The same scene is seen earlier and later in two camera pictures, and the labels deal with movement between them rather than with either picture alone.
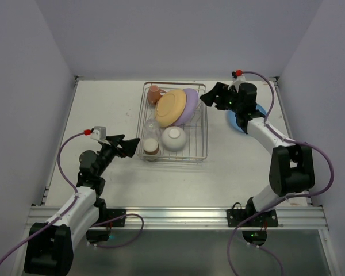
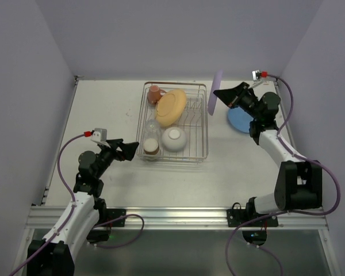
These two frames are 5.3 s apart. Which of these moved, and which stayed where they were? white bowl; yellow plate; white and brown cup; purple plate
Moved: purple plate
Stayed: yellow plate; white bowl; white and brown cup
